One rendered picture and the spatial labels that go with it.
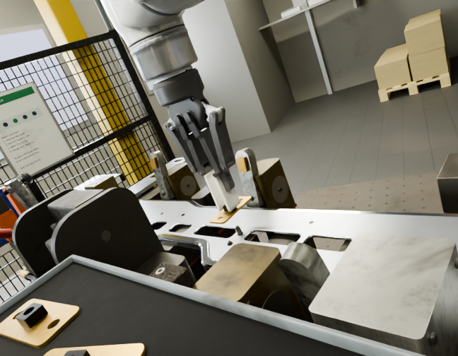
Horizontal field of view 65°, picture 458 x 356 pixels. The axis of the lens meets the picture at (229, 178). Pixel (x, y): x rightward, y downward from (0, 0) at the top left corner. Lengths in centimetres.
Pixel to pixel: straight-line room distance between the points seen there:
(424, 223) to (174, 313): 38
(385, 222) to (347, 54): 574
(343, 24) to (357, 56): 53
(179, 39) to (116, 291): 36
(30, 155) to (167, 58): 105
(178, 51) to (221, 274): 31
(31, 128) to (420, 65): 419
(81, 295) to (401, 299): 25
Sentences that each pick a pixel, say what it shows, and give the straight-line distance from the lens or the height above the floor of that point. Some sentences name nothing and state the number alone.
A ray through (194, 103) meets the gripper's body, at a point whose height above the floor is 124.
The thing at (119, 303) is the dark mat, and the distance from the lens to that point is 30.
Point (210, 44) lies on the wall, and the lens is 520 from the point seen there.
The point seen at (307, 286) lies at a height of 107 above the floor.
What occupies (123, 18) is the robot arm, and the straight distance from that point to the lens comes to 53.
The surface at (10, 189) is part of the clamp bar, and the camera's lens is 92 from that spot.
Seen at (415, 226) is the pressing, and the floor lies 100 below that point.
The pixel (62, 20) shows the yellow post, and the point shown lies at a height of 164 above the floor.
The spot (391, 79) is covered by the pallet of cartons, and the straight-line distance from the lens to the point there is 490.
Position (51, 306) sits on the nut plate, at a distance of 35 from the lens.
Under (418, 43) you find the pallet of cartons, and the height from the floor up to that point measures 56.
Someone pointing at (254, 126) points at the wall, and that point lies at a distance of 524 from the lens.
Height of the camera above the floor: 130
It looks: 19 degrees down
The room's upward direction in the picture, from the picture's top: 23 degrees counter-clockwise
